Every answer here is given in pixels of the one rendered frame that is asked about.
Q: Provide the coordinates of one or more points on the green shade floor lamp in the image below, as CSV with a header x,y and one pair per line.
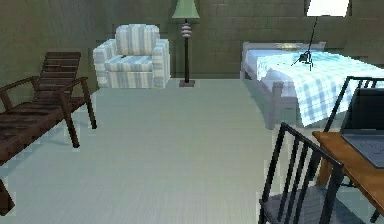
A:
x,y
186,46

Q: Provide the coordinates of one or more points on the blue white striped armchair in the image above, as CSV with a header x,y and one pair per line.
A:
x,y
133,63

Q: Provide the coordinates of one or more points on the grey bed with checked blanket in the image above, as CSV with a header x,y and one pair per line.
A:
x,y
310,83

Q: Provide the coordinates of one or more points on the black slatted metal chair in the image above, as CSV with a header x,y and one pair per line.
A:
x,y
340,100
300,186

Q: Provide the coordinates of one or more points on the dark brown wooden lounge chair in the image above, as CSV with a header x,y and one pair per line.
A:
x,y
40,110

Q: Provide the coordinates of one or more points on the white shade black tripod lamp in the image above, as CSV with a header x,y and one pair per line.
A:
x,y
328,7

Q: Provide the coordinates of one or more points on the brown wooden table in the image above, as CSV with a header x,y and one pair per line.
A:
x,y
356,170

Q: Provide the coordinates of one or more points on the dark grey laptop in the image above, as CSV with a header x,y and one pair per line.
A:
x,y
366,123

